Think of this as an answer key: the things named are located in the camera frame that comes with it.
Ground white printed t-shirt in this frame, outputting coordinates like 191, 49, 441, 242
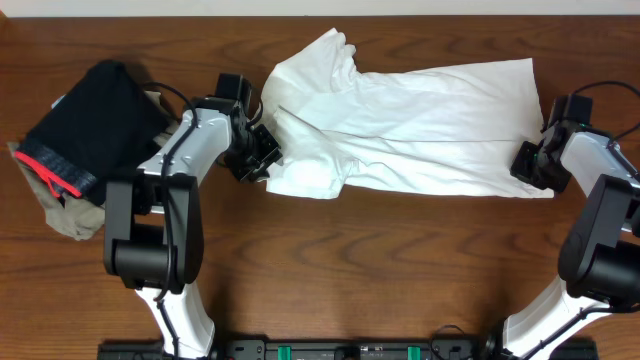
261, 30, 543, 199

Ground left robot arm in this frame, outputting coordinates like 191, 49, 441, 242
98, 95, 281, 359

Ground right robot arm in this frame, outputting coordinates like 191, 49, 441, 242
486, 131, 639, 359

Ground black folded garment red trim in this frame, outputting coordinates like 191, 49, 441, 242
14, 60, 169, 206

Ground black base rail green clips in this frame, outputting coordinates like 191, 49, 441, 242
97, 338, 600, 360

